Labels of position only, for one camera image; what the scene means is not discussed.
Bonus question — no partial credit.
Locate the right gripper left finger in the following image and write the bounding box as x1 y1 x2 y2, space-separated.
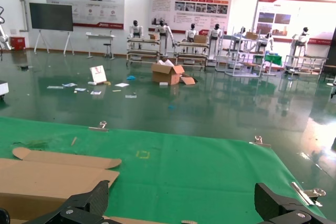
26 180 110 224

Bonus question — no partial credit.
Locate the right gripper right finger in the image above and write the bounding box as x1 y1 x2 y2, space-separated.
254 182 329 224

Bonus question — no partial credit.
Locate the open brown cardboard box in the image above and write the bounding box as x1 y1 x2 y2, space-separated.
0 147 123 221

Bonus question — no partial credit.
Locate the red box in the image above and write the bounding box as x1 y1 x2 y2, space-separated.
9 36 26 51

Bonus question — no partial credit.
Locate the silver binder clip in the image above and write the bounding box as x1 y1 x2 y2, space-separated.
88 120 109 133
248 135 272 148
290 182 327 207

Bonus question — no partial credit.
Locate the green table cloth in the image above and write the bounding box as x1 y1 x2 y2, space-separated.
0 116 328 224

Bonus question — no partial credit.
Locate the white paper bag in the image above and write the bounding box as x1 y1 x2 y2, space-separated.
89 66 108 85

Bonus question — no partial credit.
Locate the metal pipe workbench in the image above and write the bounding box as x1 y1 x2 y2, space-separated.
126 37 161 67
284 54 329 76
174 41 211 71

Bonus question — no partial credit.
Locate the green covered table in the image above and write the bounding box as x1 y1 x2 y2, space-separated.
264 54 284 74

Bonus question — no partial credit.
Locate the metal pipe shelf rack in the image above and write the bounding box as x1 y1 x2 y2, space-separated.
214 26 265 78

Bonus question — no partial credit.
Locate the large open cardboard carton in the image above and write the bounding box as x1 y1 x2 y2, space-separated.
151 59 197 86

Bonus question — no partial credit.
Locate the black round stool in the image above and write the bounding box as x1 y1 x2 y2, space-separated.
103 42 116 60

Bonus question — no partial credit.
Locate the white humanoid robot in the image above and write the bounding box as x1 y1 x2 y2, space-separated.
207 23 224 67
258 32 275 53
291 27 310 57
128 19 144 49
184 23 200 53
153 19 176 57
233 26 250 51

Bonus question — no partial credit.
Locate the white desk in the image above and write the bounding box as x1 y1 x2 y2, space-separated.
85 31 116 60

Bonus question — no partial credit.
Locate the black screen on stand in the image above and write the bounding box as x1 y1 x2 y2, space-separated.
28 2 75 57

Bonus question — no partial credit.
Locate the white wall info poster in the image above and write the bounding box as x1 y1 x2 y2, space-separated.
149 0 233 35
253 0 336 44
44 0 125 30

